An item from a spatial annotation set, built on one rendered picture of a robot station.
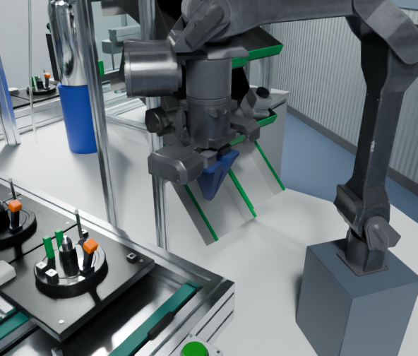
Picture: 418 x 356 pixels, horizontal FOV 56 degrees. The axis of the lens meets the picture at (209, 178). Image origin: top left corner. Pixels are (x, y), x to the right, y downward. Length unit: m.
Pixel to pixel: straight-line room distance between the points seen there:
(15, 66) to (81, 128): 3.00
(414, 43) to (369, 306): 0.41
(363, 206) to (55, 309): 0.56
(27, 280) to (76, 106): 0.86
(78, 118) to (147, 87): 1.14
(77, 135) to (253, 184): 0.84
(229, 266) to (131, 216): 0.36
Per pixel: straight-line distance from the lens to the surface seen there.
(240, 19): 0.47
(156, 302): 0.85
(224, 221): 0.90
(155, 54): 0.48
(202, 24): 0.45
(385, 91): 0.59
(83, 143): 1.64
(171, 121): 0.52
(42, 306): 0.82
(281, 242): 1.10
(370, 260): 0.72
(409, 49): 0.56
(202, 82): 0.48
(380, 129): 0.61
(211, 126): 0.50
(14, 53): 4.55
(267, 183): 1.05
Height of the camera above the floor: 1.51
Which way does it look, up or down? 28 degrees down
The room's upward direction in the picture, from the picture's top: straight up
